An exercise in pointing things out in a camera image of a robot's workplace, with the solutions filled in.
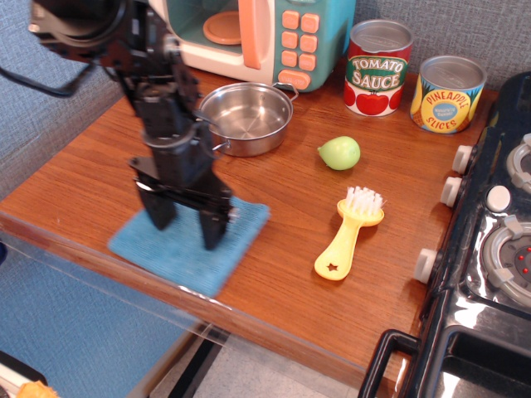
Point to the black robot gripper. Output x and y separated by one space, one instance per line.
180 170

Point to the blue cloth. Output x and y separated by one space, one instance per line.
178 253

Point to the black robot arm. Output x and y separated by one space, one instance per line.
135 47

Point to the yellow dish brush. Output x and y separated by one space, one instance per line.
362 207

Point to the small steel pan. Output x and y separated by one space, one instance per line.
248 119

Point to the clear acrylic barrier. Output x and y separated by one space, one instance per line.
274 320

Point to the green toy pear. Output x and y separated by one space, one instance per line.
341 153

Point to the teal toy microwave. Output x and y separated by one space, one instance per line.
293 42

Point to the orange fuzzy object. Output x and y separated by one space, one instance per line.
36 389

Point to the tomato sauce can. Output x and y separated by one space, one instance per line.
377 61

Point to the pineapple slices can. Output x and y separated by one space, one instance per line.
447 93

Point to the black toy stove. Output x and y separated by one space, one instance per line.
474 339

